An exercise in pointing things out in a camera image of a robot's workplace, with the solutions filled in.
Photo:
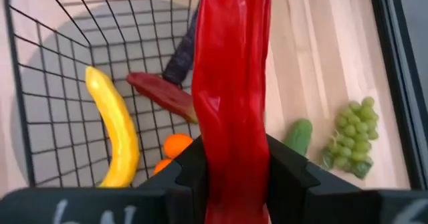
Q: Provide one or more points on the purple eggplant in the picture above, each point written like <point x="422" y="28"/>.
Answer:
<point x="180" y="60"/>

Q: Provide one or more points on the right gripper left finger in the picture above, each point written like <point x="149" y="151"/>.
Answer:
<point x="133" y="205"/>

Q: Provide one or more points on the green cucumber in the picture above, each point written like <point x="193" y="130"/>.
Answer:
<point x="299" y="137"/>

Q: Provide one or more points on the dark red pepper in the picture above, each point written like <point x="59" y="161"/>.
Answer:
<point x="164" y="95"/>

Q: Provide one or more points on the yellow banana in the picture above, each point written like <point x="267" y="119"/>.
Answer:
<point x="113" y="123"/>

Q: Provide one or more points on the grey round mat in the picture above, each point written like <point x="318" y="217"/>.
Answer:
<point x="53" y="87"/>

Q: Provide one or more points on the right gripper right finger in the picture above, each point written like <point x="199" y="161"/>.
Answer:
<point x="317" y="205"/>

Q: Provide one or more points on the green grapes bunch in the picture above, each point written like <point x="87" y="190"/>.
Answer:
<point x="354" y="137"/>

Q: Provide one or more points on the bright red pepper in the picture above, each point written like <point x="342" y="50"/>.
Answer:
<point x="230" y="83"/>

